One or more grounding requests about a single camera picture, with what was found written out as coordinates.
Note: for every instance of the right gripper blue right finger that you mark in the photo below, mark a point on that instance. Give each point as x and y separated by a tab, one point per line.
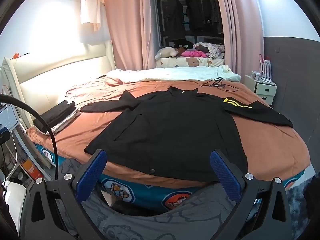
228	174

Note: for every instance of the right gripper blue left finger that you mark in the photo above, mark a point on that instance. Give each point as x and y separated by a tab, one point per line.
88	174

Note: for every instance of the large black jacket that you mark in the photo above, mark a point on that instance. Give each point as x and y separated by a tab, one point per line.
172	133

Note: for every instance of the stack of folded clothes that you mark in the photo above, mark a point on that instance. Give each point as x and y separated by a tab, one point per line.
60	116

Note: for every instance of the pink clothing pile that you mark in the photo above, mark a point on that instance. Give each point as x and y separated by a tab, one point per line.
193	53

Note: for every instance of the hanging dark clothes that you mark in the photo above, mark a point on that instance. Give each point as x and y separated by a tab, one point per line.
191	20

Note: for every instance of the grey cartoon floor rug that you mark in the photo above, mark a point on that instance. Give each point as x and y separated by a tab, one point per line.
197	217

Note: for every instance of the blue patterned bed sheet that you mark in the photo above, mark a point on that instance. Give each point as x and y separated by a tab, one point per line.
160	198

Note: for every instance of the white bedside cabinet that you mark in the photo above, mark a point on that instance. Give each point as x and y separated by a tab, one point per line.
265	90

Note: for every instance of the white blue storage box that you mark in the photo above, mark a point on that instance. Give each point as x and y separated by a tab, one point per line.
8	117

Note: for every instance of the white quilt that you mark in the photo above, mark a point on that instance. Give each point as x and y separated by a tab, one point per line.
175	74

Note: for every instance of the striped bag on cabinet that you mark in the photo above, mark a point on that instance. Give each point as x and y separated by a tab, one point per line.
265	68

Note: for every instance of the cream padded headboard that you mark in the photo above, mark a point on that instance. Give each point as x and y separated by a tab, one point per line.
41	80

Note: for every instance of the bear print bedding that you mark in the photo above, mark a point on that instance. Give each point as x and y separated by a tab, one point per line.
181	61

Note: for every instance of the grey plush toy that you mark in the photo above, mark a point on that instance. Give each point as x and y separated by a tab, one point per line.
165	53

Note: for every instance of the right pink curtain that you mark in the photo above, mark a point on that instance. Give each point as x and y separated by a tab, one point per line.
243	35

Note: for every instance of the pink curtain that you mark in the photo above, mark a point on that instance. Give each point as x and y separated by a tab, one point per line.
243	35
130	26

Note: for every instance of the left pink curtain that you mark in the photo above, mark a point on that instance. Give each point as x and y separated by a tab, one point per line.
130	26

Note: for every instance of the hanging white garment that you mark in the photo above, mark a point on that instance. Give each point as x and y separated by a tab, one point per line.
90	13

